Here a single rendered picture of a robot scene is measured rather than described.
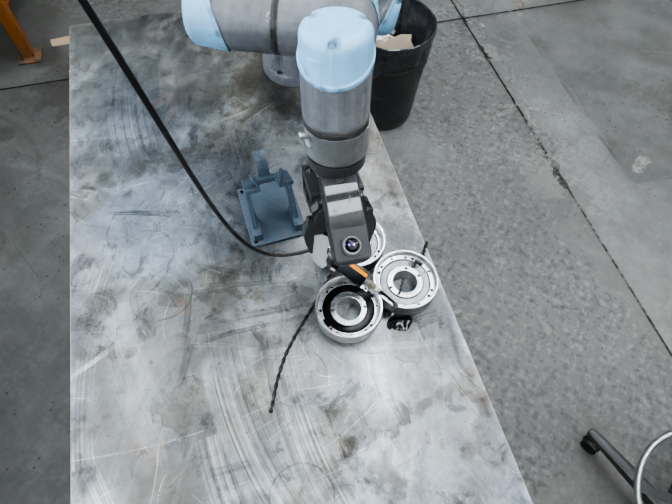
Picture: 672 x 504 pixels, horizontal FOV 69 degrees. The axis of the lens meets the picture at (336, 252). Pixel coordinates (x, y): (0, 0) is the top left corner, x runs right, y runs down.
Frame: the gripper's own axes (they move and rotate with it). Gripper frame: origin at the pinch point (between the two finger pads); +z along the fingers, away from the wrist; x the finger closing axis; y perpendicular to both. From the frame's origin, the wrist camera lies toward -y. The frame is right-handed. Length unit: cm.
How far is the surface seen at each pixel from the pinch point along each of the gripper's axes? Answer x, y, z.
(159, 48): 24, 68, 1
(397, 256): -10.9, 3.2, 6.4
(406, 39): -57, 120, 38
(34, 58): 93, 191, 65
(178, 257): 24.9, 13.7, 8.3
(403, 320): -9.0, -6.5, 10.3
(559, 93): -134, 118, 73
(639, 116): -162, 97, 76
